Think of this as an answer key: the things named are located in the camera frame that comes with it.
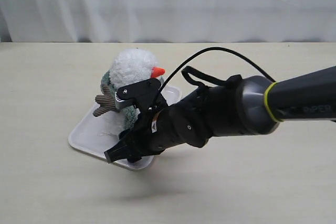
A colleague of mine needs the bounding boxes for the white plastic tray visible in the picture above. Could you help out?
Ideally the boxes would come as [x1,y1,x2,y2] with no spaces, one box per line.
[68,85,183,171]

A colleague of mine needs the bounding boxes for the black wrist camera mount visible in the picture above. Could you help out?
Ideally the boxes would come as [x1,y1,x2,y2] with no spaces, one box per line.
[104,130,145,164]

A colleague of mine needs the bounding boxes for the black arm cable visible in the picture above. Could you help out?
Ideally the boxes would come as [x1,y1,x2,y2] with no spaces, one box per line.
[154,47,277,104]

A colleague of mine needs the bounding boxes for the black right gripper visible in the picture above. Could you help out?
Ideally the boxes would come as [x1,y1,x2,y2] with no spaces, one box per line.
[115,78,189,157]

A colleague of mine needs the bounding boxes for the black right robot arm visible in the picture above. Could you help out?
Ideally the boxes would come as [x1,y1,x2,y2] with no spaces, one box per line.
[104,67,335,163]

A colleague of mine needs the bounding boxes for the white plush snowman toy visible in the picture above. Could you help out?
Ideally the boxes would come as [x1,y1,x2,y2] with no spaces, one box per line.
[92,48,163,135]

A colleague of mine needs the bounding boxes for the white backdrop curtain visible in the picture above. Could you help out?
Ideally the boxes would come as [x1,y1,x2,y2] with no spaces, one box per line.
[1,0,335,42]

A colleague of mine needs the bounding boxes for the green knitted scarf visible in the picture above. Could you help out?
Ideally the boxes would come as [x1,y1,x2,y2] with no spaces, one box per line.
[100,69,166,133]

